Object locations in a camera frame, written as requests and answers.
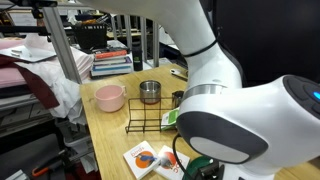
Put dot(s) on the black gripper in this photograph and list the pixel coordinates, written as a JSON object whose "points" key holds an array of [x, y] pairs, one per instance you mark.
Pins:
{"points": [[208, 170]]}

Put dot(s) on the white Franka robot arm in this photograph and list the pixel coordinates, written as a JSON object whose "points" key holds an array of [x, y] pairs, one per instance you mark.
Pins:
{"points": [[233, 116]]}

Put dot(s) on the white abc board book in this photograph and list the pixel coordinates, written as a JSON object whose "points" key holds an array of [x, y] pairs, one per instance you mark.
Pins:
{"points": [[166, 160]]}

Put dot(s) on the green colors board book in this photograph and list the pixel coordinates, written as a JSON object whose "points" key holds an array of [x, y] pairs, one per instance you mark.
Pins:
{"points": [[170, 118]]}

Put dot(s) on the white birds board book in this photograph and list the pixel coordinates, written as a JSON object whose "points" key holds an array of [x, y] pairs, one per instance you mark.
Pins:
{"points": [[133, 155]]}

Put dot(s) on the small steel pitcher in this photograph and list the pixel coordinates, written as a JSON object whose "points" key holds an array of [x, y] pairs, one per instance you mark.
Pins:
{"points": [[176, 99]]}

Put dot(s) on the silver metal cup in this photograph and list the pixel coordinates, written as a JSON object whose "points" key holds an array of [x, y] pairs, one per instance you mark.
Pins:
{"points": [[150, 95]]}

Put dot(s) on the black bottle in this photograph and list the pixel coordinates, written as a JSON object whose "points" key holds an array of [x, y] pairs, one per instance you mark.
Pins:
{"points": [[137, 60]]}

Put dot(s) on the white thick book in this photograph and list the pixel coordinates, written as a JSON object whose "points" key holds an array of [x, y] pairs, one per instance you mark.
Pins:
{"points": [[111, 72]]}

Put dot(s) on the blue spined book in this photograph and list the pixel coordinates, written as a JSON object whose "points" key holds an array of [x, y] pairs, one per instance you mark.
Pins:
{"points": [[111, 67]]}

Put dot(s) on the orange spined book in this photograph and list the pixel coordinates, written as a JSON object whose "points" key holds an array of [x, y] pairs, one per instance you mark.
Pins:
{"points": [[111, 54]]}

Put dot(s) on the white crumpled cloth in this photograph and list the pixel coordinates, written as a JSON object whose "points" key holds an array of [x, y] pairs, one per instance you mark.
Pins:
{"points": [[66, 90]]}

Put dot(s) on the black mesh basket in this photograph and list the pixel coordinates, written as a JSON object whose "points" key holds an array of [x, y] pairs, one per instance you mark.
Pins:
{"points": [[90, 36]]}

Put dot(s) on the dark red cloth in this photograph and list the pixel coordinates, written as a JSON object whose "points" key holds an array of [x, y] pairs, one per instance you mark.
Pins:
{"points": [[36, 86]]}

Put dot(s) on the grey flat tray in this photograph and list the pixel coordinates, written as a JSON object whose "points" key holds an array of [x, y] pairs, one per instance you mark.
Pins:
{"points": [[30, 55]]}

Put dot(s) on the pink folded fabric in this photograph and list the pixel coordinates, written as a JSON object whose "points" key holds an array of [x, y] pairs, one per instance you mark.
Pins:
{"points": [[10, 76]]}

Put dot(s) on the aluminium frame post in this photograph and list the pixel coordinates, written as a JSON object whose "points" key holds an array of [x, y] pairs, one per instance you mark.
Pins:
{"points": [[61, 46], [156, 43], [143, 36]]}

